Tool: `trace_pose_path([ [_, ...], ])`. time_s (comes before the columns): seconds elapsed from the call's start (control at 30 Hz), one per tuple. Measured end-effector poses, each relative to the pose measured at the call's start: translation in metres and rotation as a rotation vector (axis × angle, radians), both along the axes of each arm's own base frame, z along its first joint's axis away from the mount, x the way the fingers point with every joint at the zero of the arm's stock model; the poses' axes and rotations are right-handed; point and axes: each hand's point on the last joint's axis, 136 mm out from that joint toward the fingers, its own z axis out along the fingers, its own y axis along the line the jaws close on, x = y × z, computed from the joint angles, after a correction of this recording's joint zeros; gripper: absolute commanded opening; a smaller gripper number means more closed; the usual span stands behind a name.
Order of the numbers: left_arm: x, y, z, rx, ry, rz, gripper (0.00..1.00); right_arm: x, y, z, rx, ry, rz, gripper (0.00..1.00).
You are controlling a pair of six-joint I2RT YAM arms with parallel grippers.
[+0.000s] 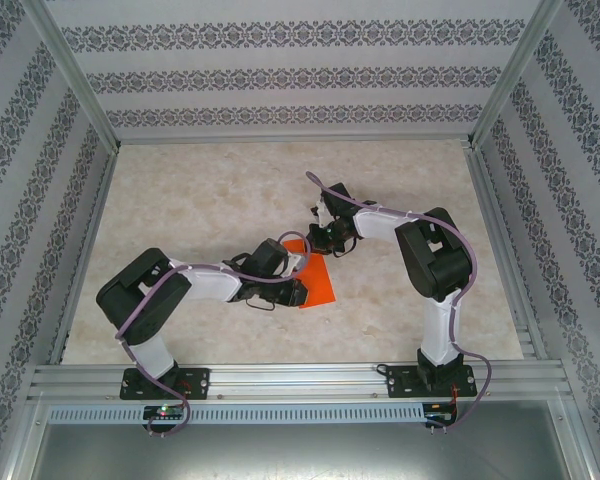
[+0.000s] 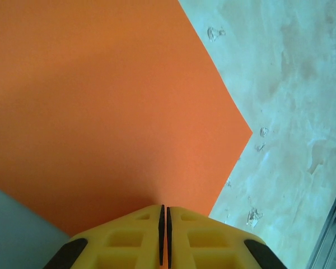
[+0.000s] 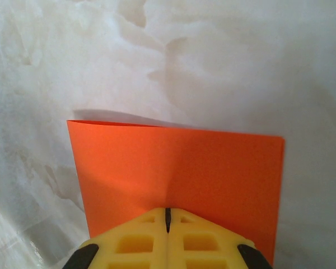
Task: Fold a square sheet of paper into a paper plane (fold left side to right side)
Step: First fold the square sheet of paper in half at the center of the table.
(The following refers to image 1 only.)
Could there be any orange paper sheet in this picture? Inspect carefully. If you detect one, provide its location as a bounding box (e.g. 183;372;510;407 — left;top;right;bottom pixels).
279;238;337;310

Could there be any grey metal panel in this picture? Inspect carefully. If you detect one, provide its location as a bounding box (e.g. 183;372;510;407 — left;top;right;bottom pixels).
0;399;600;480

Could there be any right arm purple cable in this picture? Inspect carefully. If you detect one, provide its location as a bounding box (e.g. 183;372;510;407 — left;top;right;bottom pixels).
304;171;495;437

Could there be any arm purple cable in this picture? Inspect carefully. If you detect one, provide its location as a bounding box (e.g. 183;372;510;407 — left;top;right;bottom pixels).
304;171;495;437
115;229;312;439

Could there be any wide aluminium base rail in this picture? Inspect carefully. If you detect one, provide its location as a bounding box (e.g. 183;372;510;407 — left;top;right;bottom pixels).
27;362;576;404

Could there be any aluminium back rail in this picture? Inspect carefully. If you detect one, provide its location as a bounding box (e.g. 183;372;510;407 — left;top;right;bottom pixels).
110;130;476;147

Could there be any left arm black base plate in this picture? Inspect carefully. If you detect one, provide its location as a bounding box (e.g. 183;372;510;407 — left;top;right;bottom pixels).
119;367;212;401

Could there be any slotted grey cable duct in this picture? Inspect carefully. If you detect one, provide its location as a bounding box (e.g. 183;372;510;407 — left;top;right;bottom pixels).
47;402;426;425

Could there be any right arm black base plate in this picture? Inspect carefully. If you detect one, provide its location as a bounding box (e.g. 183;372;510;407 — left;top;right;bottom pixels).
385;363;479;400

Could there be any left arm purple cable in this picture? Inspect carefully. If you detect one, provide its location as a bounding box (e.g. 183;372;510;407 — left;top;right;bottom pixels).
115;229;312;439

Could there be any aluminium side rail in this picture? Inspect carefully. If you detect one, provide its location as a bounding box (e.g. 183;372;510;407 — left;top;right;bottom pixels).
47;144;121;366
462;142;551;362

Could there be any aluminium frame post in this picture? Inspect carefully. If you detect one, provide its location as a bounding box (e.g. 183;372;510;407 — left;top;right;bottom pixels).
467;0;566;151
19;0;124;154

